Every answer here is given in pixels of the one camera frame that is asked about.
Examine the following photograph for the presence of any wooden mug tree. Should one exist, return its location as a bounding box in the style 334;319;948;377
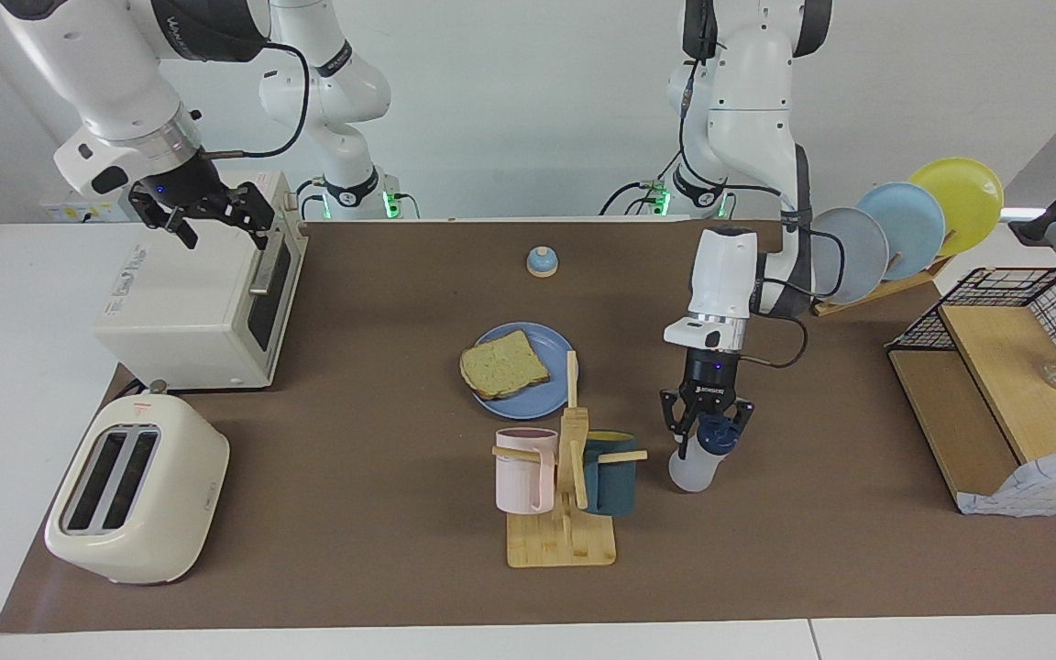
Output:
491;351;649;569

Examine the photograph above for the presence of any light blue plate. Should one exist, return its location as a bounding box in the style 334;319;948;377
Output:
855;182;947;281

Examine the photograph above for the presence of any white patterned cloth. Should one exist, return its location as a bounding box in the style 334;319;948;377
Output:
956;446;1056;517

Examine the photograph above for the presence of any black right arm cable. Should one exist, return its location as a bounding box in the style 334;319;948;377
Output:
207;41;311;159

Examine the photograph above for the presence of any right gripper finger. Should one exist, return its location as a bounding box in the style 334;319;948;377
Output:
131;203;199;250
219;181;275;250

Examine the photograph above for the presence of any white wall socket box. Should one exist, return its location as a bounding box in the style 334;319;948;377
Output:
38;177;130;224

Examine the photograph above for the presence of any wooden shelf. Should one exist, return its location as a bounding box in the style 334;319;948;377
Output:
888;304;1056;514

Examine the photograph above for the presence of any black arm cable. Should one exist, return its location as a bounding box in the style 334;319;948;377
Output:
675;0;850;369
207;41;311;159

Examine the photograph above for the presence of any grey plate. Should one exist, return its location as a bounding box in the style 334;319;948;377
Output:
808;207;890;305

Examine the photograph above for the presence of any yellow plate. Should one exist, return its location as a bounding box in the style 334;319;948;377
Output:
908;157;1006;258

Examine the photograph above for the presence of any slice of toast bread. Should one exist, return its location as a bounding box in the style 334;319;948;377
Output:
459;330;552;401

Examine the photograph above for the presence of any pink mug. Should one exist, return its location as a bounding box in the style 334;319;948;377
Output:
494;427;559;514

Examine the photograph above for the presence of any brown table mat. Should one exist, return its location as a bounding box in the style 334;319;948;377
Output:
0;220;1056;633

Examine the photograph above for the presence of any squeeze bottle with blue cap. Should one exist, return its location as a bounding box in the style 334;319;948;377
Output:
668;414;738;493

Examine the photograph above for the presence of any dark teal mug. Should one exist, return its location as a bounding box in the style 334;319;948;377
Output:
580;430;639;516

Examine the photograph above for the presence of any cream two-slot toaster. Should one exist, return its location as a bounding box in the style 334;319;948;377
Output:
44;379;230;586

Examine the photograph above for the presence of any wooden plate rack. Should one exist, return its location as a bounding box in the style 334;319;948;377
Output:
782;252;955;317

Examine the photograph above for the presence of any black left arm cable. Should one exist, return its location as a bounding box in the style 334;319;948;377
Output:
675;0;850;369

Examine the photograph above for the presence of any white toaster oven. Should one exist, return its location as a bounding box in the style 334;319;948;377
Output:
93;170;309;391

